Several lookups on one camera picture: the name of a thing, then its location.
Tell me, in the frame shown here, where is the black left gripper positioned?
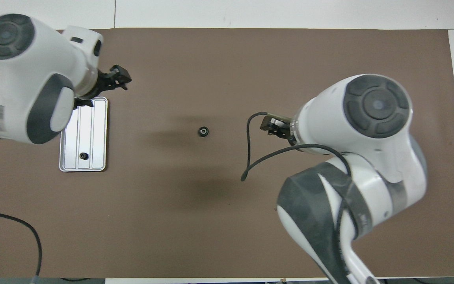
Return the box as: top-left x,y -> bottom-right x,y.
73,65 -> 132,108

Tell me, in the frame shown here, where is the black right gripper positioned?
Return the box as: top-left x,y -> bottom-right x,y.
260,114 -> 295,146

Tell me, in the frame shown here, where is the silver metal tray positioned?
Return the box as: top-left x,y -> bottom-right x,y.
59,97 -> 108,172

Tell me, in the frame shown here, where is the brown table mat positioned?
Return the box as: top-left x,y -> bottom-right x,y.
0,28 -> 454,278

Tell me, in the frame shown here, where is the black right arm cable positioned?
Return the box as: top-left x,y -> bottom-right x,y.
241,112 -> 363,245

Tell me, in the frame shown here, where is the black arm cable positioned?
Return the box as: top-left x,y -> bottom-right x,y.
0,58 -> 43,277
241,112 -> 363,245

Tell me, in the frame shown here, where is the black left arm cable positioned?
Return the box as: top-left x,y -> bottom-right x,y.
0,58 -> 43,277

